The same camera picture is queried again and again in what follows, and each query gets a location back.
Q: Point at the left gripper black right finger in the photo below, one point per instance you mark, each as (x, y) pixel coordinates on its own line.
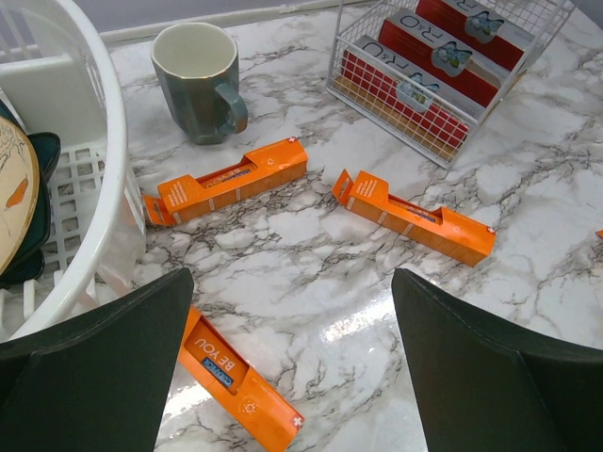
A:
(483, 383)

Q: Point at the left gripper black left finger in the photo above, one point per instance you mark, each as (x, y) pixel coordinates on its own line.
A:
(98, 381)

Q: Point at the beige painted plate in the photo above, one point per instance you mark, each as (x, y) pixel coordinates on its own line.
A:
(20, 178)

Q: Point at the white plastic dish basket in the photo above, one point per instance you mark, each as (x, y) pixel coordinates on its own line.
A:
(57, 76)

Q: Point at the dark green ceramic mug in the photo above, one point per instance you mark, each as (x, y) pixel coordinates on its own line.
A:
(197, 68)

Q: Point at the white wire wooden shelf rack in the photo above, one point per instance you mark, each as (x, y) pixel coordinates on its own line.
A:
(543, 19)

